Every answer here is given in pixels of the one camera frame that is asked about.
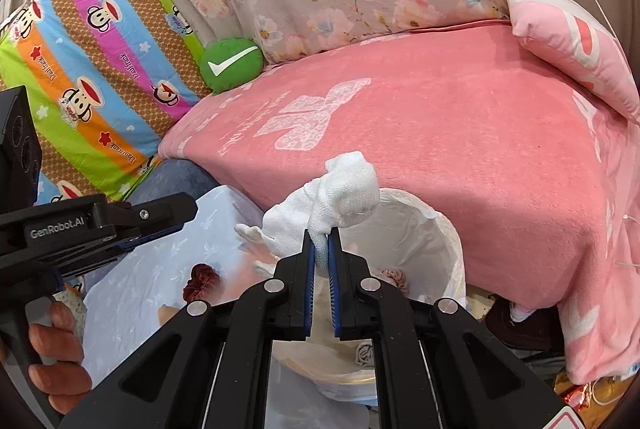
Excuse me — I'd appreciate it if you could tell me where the green check-mark pillow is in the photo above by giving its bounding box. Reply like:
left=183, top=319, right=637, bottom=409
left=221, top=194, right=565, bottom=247
left=199, top=38, right=264, bottom=94

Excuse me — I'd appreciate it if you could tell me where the pink blanket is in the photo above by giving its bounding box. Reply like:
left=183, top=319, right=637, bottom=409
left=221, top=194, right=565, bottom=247
left=159, top=22, right=640, bottom=385

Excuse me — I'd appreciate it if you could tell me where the white plastic-lined bin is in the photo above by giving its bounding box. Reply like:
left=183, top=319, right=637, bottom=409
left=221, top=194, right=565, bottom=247
left=270, top=188, right=468, bottom=402

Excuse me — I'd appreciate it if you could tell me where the blue-grey cushion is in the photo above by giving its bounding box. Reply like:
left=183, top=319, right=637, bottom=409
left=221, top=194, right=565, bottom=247
left=127, top=158, right=221, bottom=210

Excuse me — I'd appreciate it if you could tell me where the dark red velvet scrunchie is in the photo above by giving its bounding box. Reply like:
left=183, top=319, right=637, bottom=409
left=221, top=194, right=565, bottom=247
left=182, top=263, right=223, bottom=302

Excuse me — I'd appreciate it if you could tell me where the striped monkey-print quilt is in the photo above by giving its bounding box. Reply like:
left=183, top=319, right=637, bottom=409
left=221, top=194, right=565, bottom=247
left=0, top=0, right=211, bottom=210

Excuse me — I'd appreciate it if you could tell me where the red foil packet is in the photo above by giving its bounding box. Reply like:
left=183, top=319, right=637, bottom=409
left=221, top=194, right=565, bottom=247
left=561, top=383, right=602, bottom=411

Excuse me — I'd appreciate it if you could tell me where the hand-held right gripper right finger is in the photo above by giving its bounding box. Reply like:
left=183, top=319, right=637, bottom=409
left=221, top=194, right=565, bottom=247
left=326, top=226, right=576, bottom=429

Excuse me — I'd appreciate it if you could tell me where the pink printed pillow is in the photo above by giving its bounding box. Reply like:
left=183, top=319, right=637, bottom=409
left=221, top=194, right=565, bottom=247
left=502, top=0, right=640, bottom=125

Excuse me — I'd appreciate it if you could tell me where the person's left hand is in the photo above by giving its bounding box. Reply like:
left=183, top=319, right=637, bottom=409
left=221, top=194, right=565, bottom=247
left=27, top=300, right=94, bottom=416

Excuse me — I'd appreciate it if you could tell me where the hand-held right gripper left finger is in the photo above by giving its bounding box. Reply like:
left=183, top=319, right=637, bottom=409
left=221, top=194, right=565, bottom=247
left=60, top=229, right=317, bottom=429

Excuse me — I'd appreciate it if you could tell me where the white cloth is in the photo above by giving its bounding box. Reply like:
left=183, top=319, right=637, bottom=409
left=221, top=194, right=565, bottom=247
left=234, top=151, right=381, bottom=275

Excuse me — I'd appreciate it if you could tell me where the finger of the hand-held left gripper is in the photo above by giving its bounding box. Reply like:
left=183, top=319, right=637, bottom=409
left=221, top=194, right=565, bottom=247
left=130, top=192, right=199, bottom=236
left=116, top=220, right=185, bottom=256

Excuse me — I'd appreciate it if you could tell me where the dark cloth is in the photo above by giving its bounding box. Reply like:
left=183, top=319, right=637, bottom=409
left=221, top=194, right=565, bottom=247
left=485, top=294, right=568, bottom=352

